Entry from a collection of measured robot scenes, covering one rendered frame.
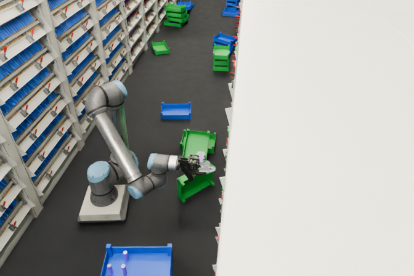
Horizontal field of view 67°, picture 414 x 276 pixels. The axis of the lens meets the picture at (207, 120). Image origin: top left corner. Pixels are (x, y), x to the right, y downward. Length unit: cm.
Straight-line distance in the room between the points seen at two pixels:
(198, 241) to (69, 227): 89
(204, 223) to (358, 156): 212
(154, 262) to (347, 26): 138
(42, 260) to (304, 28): 217
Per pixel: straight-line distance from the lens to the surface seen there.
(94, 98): 184
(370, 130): 26
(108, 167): 219
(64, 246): 238
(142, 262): 164
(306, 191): 20
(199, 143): 277
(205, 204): 242
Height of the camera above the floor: 190
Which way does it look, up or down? 37 degrees down
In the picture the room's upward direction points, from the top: 2 degrees clockwise
